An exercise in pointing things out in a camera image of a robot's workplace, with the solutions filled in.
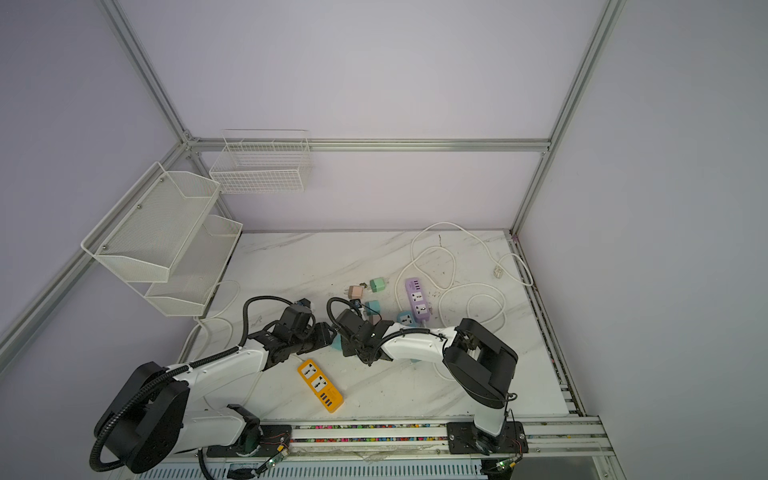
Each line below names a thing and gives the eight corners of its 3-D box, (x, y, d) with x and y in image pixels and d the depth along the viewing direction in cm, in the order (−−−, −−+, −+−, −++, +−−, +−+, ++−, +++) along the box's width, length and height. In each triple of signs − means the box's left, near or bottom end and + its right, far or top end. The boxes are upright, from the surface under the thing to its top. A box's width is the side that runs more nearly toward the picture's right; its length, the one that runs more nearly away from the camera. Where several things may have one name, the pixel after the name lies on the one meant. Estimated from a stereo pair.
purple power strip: (414, 322, 96) (415, 319, 95) (404, 282, 107) (404, 278, 105) (430, 319, 97) (431, 316, 95) (418, 280, 107) (418, 276, 105)
